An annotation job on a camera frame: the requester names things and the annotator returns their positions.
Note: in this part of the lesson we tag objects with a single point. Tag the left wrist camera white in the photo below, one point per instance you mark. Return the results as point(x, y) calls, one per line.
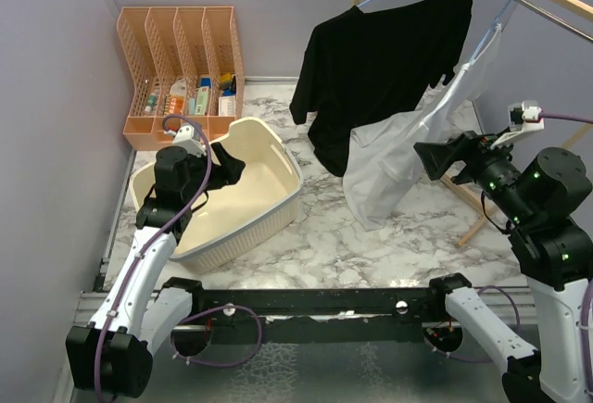
point(188, 138)

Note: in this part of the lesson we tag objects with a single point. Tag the orange plastic file organizer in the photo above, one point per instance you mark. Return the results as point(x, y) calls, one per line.
point(163, 44)

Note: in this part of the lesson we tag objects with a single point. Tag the small bottle in organizer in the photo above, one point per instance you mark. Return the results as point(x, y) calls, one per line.
point(151, 103)

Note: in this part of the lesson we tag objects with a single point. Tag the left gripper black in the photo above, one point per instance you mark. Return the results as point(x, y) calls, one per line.
point(228, 172)

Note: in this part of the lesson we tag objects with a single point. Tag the white box in organizer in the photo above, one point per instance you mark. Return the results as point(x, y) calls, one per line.
point(227, 106)

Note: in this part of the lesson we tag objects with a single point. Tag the black t shirt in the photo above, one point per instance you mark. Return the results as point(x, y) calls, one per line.
point(360, 68)

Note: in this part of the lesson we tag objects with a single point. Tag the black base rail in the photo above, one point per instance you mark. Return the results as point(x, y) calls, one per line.
point(307, 316)

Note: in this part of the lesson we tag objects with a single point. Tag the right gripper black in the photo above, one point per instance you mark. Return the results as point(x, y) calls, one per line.
point(438, 157)

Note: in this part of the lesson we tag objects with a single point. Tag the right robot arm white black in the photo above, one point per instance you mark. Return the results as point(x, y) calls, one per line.
point(555, 257)

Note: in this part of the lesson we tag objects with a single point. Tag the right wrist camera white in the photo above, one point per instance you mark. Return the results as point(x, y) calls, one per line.
point(525, 120)

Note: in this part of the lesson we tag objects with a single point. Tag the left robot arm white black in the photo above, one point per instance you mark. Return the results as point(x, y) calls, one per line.
point(113, 353)

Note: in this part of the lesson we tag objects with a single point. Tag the green white box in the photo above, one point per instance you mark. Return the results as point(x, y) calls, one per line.
point(198, 105)

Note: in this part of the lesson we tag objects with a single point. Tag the cream laundry basket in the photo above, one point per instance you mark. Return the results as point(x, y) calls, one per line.
point(239, 217)

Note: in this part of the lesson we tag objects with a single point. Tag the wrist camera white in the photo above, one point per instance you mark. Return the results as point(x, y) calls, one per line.
point(525, 120)
point(188, 138)

